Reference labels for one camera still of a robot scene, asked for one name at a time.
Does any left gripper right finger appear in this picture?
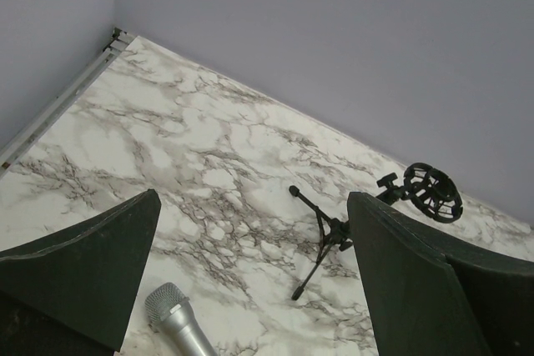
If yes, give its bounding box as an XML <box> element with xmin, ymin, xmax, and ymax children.
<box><xmin>347</xmin><ymin>192</ymin><xmax>533</xmax><ymax>355</ymax></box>

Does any black tripod microphone stand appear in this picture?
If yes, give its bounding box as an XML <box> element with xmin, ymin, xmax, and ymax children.
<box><xmin>289</xmin><ymin>163</ymin><xmax>463</xmax><ymax>301</ymax></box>

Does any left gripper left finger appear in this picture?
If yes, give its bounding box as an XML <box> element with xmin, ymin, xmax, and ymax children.
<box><xmin>1</xmin><ymin>189</ymin><xmax>161</xmax><ymax>355</ymax></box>

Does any grey microphone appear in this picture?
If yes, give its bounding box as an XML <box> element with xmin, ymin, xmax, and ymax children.
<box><xmin>144</xmin><ymin>283</ymin><xmax>217</xmax><ymax>356</ymax></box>

